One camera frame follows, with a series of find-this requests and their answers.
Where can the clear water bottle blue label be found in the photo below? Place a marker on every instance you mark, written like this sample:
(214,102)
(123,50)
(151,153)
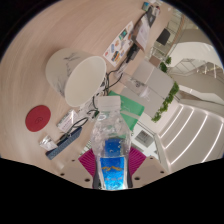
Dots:
(110,133)

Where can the small silver foil packet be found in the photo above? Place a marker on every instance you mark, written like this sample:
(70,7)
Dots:
(47,142)

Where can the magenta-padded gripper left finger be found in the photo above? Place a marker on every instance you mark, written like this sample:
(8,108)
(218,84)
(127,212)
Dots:
(71,173)

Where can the black power adapter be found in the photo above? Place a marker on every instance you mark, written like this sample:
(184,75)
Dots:
(132,52)

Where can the flat round red coaster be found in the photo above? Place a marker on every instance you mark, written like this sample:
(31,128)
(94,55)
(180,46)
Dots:
(37,118)

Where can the dark blue flat strip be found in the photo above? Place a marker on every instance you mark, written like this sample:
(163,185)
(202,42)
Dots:
(63,143)

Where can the green flat bag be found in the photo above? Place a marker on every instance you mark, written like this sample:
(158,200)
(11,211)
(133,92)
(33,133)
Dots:
(133,110)

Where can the green hanging plant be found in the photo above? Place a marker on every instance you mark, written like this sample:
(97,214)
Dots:
(166,101)

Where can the white sticker sheet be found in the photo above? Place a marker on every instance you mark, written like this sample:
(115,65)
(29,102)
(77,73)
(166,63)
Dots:
(118,45)

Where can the small white printed packet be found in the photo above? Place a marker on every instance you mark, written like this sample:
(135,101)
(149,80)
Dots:
(67,120)

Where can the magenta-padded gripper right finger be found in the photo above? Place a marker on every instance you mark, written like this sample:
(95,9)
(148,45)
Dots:
(146,170)

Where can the grey white box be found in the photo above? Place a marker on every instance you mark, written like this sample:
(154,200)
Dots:
(156,81)

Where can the white paper cup ink print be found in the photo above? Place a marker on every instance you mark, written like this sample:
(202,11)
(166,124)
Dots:
(71,75)

